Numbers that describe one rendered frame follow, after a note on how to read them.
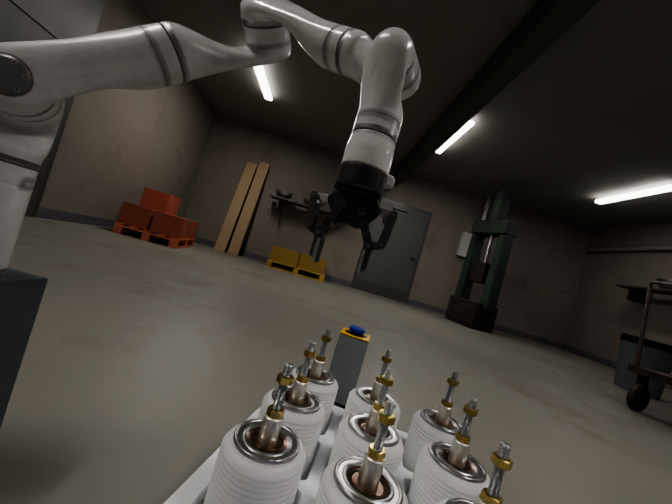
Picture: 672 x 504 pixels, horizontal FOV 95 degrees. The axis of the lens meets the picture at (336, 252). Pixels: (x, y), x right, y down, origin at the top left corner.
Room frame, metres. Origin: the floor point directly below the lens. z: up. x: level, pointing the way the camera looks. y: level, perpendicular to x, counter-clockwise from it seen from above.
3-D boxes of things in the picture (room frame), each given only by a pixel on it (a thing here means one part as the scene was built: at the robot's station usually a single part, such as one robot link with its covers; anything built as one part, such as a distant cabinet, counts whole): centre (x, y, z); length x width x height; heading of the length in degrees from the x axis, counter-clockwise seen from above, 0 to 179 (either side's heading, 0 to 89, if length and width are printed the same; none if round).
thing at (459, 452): (0.43, -0.24, 0.26); 0.02 x 0.02 x 0.03
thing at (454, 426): (0.55, -0.26, 0.25); 0.08 x 0.08 x 0.01
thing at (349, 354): (0.75, -0.10, 0.16); 0.07 x 0.07 x 0.31; 80
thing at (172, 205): (4.86, 2.72, 0.37); 1.32 x 1.03 x 0.74; 2
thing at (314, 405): (0.47, -0.01, 0.25); 0.08 x 0.08 x 0.01
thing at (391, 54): (0.46, 0.00, 0.74); 0.09 x 0.07 x 0.15; 153
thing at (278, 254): (6.45, 0.71, 0.21); 1.23 x 0.89 x 0.43; 92
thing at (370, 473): (0.34, -0.10, 0.26); 0.02 x 0.02 x 0.03
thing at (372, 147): (0.49, -0.01, 0.64); 0.11 x 0.09 x 0.06; 169
